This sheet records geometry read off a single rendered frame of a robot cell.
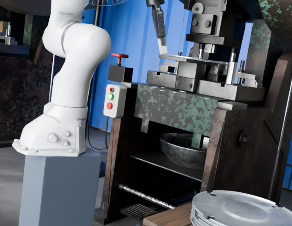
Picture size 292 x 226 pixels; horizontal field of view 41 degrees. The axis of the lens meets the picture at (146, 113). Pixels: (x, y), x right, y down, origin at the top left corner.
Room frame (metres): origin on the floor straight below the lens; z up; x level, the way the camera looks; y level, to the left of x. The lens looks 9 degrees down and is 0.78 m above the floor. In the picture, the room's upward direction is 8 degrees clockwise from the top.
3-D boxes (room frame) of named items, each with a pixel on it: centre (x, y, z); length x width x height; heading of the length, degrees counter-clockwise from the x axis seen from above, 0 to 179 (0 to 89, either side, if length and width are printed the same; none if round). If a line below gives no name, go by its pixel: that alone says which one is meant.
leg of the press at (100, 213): (2.05, -0.12, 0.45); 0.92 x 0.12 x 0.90; 144
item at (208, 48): (1.77, -0.24, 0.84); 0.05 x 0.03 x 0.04; 54
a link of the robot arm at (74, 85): (1.17, 0.21, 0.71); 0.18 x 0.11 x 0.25; 49
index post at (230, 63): (1.57, -0.31, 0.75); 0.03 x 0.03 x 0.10; 54
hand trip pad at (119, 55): (1.79, 0.15, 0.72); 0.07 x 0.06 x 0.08; 144
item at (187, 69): (1.64, -0.14, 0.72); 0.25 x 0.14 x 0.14; 144
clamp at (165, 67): (1.88, -0.11, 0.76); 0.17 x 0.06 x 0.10; 54
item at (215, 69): (1.77, -0.24, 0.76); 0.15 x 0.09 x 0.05; 54
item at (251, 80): (1.68, -0.38, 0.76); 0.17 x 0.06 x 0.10; 54
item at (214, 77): (1.78, -0.25, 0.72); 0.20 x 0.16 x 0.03; 54
